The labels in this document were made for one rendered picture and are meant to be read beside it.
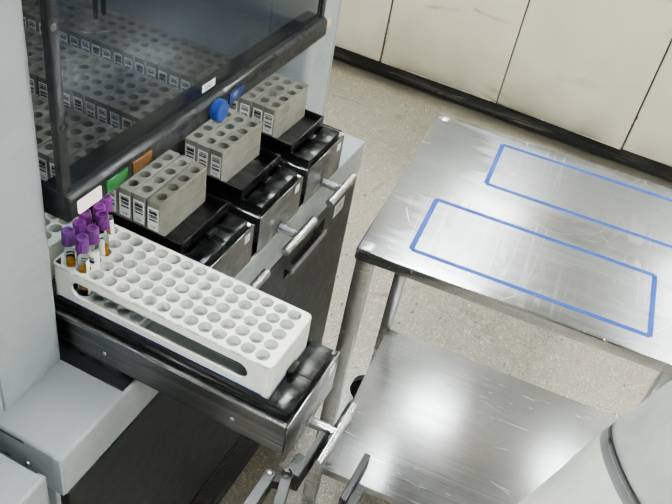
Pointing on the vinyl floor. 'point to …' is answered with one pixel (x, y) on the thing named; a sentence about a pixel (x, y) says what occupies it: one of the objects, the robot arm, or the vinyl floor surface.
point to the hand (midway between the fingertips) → (332, 469)
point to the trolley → (514, 434)
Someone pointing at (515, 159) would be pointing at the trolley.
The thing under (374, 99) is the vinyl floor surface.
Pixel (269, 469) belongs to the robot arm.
